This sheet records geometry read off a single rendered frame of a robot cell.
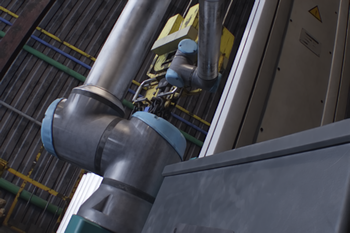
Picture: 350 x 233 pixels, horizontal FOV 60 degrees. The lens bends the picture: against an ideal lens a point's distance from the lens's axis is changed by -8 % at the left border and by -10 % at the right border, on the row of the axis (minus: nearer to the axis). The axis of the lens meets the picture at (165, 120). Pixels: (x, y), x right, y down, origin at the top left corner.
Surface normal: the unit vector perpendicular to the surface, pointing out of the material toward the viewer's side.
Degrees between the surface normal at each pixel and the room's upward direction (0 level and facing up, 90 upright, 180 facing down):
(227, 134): 90
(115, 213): 70
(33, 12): 90
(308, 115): 90
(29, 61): 90
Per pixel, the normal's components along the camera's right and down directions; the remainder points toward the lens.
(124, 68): 0.58, -0.01
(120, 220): 0.28, -0.59
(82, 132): -0.16, -0.26
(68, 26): 0.36, -0.22
